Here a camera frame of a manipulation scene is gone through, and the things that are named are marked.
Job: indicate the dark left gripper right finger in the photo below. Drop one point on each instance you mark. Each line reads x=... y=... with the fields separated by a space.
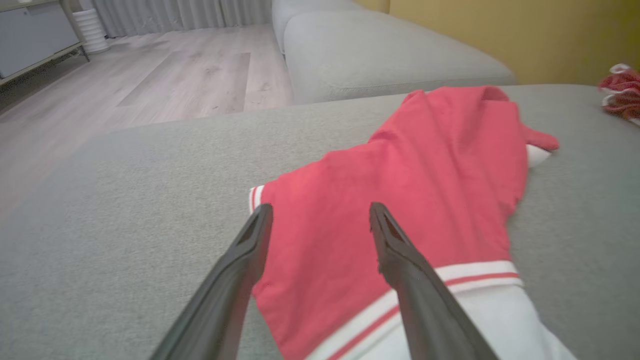
x=425 y=300

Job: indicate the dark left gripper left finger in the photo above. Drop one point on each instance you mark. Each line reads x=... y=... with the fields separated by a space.
x=225 y=290

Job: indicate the red jersey with white sleeves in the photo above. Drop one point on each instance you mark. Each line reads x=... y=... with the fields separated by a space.
x=425 y=175

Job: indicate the red shorts with white stripe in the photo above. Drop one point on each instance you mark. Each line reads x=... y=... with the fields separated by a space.
x=622 y=90

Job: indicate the grey fabric sofa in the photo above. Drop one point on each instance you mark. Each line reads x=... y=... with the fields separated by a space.
x=150 y=200

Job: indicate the grey sofa section with seam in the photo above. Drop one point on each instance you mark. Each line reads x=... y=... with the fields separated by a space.
x=375 y=60

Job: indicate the grey pleated curtain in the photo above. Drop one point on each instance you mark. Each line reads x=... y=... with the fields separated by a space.
x=175 y=12

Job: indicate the yellow sofa backrest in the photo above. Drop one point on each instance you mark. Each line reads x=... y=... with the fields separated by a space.
x=525 y=35

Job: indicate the white ribbed cylinder appliance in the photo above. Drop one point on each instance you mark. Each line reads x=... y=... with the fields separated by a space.
x=92 y=32

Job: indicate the grey cabinet with frame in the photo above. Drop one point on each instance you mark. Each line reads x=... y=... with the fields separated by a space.
x=35 y=35

